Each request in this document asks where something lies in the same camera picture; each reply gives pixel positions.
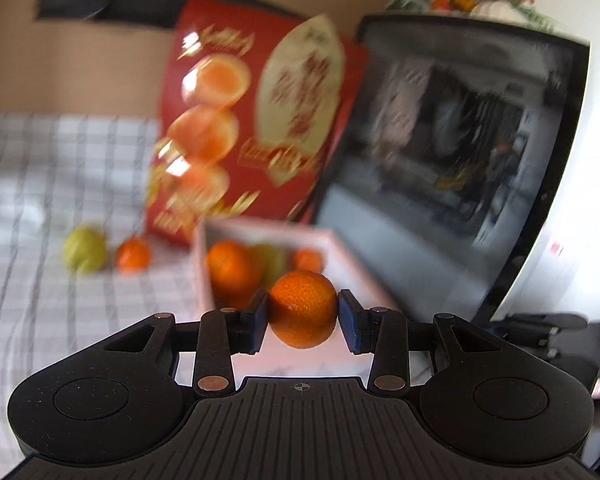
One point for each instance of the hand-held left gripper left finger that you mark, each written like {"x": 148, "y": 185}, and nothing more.
{"x": 257, "y": 321}

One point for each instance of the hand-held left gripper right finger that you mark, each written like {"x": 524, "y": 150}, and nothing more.
{"x": 349, "y": 321}

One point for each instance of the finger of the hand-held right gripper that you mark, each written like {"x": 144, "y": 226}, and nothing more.
{"x": 535, "y": 325}

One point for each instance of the large dimpled orange tangerine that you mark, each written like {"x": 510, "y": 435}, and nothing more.
{"x": 302, "y": 310}

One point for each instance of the pink cardboard box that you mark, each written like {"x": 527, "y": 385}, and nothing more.
{"x": 347, "y": 265}

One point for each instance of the glossy orange tangerine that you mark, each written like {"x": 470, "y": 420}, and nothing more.
{"x": 232, "y": 267}

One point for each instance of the medium orange tangerine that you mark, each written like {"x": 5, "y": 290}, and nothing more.
{"x": 133, "y": 256}

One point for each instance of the large green guava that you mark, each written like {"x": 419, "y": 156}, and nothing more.
{"x": 84, "y": 250}

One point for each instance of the red printed gift box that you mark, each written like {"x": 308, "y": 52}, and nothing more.
{"x": 300, "y": 75}

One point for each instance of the white checked cloth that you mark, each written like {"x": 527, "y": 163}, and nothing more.
{"x": 40, "y": 185}

